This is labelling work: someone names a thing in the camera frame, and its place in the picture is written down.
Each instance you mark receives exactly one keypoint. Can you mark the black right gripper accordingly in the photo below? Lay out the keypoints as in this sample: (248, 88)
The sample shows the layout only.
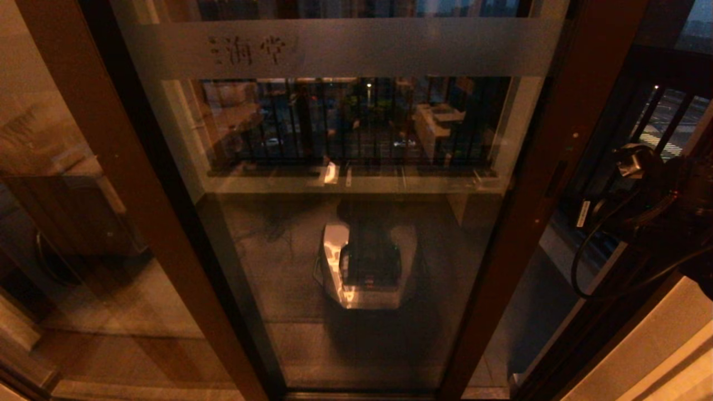
(635, 214)

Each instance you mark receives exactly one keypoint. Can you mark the brown framed sliding glass door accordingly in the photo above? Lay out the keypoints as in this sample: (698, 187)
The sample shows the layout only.
(535, 195)

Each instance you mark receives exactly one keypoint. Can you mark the dark brown door jamb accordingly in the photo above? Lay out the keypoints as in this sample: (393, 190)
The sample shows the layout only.
(574, 356)

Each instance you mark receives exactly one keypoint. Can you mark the black balcony railing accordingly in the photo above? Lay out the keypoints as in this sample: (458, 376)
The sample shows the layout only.
(356, 122)

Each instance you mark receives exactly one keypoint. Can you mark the brown framed fixed glass panel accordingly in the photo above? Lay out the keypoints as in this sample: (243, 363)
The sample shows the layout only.
(139, 167)

